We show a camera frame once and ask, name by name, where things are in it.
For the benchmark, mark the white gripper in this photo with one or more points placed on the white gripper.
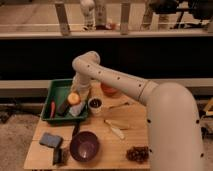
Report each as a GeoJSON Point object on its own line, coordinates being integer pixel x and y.
{"type": "Point", "coordinates": [82, 91]}

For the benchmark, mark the red yellow apple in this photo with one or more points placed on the red yellow apple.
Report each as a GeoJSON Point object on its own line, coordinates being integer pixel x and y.
{"type": "Point", "coordinates": [73, 98]}

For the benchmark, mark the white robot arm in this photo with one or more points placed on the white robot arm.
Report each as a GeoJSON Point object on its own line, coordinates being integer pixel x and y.
{"type": "Point", "coordinates": [174, 131]}

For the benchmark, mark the green plastic tray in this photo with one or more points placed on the green plastic tray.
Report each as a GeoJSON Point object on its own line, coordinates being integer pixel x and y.
{"type": "Point", "coordinates": [57, 93]}

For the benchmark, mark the white cup with dark contents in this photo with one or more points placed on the white cup with dark contents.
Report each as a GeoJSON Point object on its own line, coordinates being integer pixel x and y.
{"type": "Point", "coordinates": [95, 105]}

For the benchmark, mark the grey cloth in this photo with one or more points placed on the grey cloth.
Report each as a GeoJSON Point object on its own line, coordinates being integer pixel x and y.
{"type": "Point", "coordinates": [76, 109]}

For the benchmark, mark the red bowl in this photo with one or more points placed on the red bowl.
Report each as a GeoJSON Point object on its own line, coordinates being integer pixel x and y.
{"type": "Point", "coordinates": [109, 91]}

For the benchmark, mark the dark brown block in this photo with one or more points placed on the dark brown block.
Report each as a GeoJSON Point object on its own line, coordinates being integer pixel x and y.
{"type": "Point", "coordinates": [61, 110]}

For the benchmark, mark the red carrot-like item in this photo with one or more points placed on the red carrot-like item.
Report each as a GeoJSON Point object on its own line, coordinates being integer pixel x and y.
{"type": "Point", "coordinates": [52, 109]}

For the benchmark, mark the metal fork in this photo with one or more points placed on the metal fork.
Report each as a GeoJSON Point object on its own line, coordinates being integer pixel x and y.
{"type": "Point", "coordinates": [119, 105]}

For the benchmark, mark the wooden stick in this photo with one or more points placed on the wooden stick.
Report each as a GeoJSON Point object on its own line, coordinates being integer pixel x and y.
{"type": "Point", "coordinates": [118, 124]}

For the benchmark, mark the purple bowl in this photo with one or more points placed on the purple bowl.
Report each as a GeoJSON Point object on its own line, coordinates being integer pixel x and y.
{"type": "Point", "coordinates": [84, 146]}

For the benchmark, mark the blue sponge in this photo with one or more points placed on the blue sponge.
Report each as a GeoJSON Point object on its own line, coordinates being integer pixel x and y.
{"type": "Point", "coordinates": [49, 140]}

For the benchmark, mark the black clip tool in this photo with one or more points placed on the black clip tool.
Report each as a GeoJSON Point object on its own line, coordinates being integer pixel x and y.
{"type": "Point", "coordinates": [57, 156]}

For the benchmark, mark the bunch of dark grapes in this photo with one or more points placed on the bunch of dark grapes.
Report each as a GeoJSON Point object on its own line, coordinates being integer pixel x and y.
{"type": "Point", "coordinates": [138, 154]}

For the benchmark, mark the black handled utensil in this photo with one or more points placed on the black handled utensil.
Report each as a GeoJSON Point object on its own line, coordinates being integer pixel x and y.
{"type": "Point", "coordinates": [74, 133]}

